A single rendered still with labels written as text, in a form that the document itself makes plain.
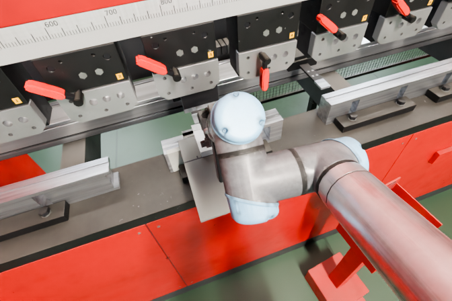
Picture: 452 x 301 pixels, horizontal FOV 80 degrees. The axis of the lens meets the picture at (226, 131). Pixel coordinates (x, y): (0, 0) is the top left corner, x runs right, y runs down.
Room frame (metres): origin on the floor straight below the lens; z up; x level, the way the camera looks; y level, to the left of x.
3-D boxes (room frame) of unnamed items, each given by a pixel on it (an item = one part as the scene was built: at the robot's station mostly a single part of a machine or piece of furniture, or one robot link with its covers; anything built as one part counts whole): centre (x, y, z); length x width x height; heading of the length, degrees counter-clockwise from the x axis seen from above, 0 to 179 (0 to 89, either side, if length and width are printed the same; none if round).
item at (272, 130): (0.58, 0.01, 0.92); 0.39 x 0.06 x 0.10; 105
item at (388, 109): (0.66, -0.54, 0.89); 0.30 x 0.05 x 0.03; 105
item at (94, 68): (0.51, 0.28, 1.26); 0.15 x 0.09 x 0.17; 105
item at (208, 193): (0.42, 0.02, 1.00); 0.26 x 0.18 x 0.01; 15
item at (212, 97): (0.56, 0.06, 1.13); 0.10 x 0.02 x 0.10; 105
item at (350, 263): (0.32, -0.47, 0.39); 0.06 x 0.06 x 0.54; 22
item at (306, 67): (0.82, -0.32, 1.01); 0.26 x 0.12 x 0.05; 15
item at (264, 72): (0.54, -0.10, 1.20); 0.04 x 0.02 x 0.10; 15
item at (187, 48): (0.56, 0.09, 1.26); 0.15 x 0.09 x 0.17; 105
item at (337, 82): (1.08, -0.42, 0.81); 0.64 x 0.08 x 0.14; 15
